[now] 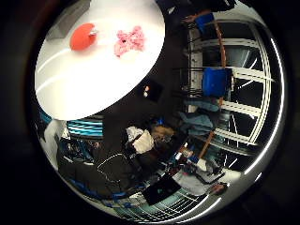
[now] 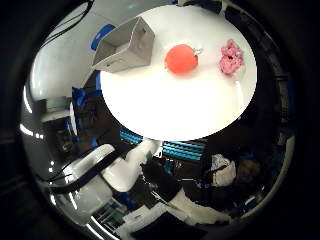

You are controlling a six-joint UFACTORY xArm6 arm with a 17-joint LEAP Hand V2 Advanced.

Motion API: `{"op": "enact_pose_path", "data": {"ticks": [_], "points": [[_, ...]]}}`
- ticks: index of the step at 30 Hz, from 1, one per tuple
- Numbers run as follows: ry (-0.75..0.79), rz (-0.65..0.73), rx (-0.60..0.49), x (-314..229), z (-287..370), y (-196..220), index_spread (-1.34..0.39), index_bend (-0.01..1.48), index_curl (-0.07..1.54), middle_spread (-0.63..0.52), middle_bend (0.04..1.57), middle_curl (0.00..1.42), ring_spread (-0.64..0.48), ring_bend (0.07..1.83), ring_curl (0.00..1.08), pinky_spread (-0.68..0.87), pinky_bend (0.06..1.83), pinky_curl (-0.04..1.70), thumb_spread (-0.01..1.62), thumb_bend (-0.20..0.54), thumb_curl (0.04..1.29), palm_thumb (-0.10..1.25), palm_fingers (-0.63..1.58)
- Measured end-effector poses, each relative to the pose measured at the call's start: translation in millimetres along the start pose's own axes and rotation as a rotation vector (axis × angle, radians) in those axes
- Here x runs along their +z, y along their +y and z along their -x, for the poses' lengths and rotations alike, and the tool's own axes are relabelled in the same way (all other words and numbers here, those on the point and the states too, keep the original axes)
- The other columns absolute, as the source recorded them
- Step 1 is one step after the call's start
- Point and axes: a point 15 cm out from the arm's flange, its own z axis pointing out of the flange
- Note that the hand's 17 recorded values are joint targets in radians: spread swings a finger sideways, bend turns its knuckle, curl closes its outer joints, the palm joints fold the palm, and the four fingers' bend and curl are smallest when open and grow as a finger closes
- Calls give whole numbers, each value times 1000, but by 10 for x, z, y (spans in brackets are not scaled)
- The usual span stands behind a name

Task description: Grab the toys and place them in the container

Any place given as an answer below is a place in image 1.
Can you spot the pink plush toy purple spots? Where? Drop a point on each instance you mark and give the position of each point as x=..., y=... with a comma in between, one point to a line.
x=130, y=40

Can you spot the red round plush toy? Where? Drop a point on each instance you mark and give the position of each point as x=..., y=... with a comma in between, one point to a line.
x=80, y=38

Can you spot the grey container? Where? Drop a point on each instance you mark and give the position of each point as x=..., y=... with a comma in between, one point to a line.
x=67, y=21

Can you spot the black box with lights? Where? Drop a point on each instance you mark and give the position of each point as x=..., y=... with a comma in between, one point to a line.
x=152, y=90

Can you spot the brown furry bag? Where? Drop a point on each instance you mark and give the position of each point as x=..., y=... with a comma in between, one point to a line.
x=162, y=132

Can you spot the white bag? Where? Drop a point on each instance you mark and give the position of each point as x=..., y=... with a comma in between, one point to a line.
x=141, y=140

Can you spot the teal jacket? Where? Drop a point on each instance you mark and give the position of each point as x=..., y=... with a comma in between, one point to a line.
x=197, y=122

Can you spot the monitor with teal stripes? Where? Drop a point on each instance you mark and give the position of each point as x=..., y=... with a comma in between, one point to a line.
x=85, y=128

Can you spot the blue chair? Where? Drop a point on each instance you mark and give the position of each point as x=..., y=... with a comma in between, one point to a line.
x=203, y=20
x=216, y=82

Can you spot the black laptop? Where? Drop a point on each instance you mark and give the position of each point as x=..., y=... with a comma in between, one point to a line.
x=161, y=189

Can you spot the brown wooden post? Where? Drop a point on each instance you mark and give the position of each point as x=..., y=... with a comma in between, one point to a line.
x=223, y=47

